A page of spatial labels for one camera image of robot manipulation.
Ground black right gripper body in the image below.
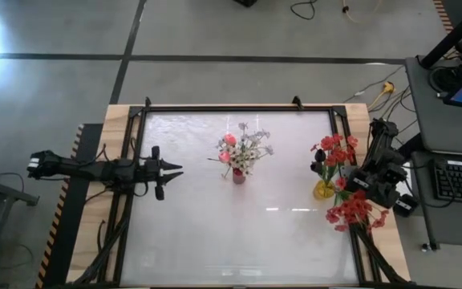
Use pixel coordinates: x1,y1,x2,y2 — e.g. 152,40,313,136
348,162,419,218

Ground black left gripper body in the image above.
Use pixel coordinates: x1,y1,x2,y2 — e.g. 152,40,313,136
138,144,167,201

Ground yellow glass vase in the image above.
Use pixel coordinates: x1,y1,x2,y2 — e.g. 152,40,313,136
313,179,336,201

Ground red glass vase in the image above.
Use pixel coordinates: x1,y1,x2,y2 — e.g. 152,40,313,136
232,167,247,185

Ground white paper sheet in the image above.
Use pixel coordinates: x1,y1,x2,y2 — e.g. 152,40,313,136
399,176,415,197

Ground wooden table board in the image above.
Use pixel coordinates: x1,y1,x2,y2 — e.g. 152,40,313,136
65,103,411,284

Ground black keyboard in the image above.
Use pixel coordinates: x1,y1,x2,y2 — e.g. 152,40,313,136
433,158,462,206

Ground black hazard-striped base beam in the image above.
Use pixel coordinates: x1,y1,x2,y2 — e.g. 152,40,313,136
34,123,103,289

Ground grey metal stand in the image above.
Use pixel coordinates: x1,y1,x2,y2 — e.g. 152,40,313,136
0,160,40,282

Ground black diagonal pole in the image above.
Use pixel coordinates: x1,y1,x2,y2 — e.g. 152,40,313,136
419,0,462,69

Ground orange black hazard strip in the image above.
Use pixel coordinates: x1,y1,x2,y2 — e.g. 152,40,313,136
433,0,455,33

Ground black cable bundle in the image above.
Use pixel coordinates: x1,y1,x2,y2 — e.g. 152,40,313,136
349,224,407,284
72,218,130,284

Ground tangled black floor cables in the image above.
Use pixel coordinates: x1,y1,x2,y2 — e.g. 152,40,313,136
371,63,420,141

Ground black aluminium table frame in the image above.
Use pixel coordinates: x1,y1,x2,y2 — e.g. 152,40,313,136
110,104,380,288

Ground yellow plug cable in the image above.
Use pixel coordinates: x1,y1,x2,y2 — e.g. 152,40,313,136
369,81,395,112

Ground coiled black cable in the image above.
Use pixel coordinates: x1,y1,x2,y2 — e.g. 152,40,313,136
429,63,462,96

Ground beige floor cable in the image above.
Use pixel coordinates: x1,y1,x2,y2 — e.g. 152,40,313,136
342,0,384,24

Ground black floor cable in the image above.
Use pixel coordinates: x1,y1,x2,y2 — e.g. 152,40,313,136
290,0,318,21

